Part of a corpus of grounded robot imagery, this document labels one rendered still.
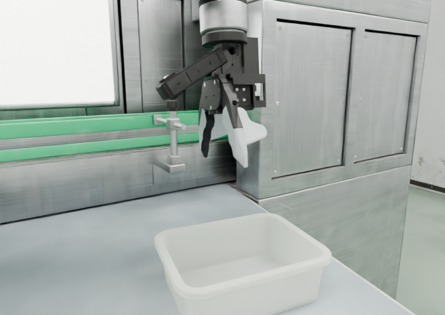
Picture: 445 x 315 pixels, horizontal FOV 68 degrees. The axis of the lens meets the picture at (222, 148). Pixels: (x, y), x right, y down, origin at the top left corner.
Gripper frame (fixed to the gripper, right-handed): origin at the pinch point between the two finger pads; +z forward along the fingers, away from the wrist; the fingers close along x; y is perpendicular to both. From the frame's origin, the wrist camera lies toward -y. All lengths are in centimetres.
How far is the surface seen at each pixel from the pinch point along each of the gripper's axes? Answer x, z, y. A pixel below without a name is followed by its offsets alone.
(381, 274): 35, 55, 80
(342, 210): 29, 24, 55
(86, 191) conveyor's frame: 36.0, 8.8, -18.8
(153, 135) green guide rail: 38.7, -3.2, -1.1
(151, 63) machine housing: 57, -25, 4
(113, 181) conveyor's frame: 36.5, 7.4, -12.4
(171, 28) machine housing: 56, -36, 11
